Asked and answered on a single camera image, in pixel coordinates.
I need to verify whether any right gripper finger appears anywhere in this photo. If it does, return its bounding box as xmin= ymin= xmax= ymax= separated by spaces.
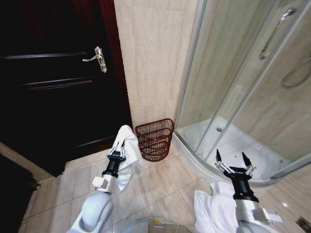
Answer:
xmin=241 ymin=151 xmax=257 ymax=177
xmin=214 ymin=149 xmax=235 ymax=174

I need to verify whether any white towel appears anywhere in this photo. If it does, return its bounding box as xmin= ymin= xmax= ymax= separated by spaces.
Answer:
xmin=112 ymin=124 xmax=144 ymax=192
xmin=193 ymin=181 xmax=240 ymax=233

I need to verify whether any white shower tray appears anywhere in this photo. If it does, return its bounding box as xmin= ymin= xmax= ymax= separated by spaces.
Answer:
xmin=172 ymin=116 xmax=299 ymax=188

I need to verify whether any dark floor drain grate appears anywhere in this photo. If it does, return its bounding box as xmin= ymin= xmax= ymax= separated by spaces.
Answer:
xmin=296 ymin=215 xmax=311 ymax=232

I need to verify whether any dark wooden door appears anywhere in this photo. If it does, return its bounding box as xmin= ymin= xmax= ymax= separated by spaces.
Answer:
xmin=0 ymin=0 xmax=133 ymax=178

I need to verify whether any chrome hand shower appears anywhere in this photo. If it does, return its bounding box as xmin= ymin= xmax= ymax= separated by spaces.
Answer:
xmin=258 ymin=7 xmax=297 ymax=61

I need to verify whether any red wire basket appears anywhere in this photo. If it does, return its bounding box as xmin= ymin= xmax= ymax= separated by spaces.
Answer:
xmin=135 ymin=118 xmax=175 ymax=162

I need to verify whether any brass door handle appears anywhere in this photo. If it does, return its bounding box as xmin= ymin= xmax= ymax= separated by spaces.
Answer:
xmin=82 ymin=46 xmax=108 ymax=74

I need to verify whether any glass shower enclosure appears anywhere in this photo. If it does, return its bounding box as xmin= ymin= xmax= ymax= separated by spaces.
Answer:
xmin=173 ymin=0 xmax=311 ymax=182

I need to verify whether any chrome shower hose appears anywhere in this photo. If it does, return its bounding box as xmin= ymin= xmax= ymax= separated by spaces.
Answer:
xmin=281 ymin=57 xmax=311 ymax=88

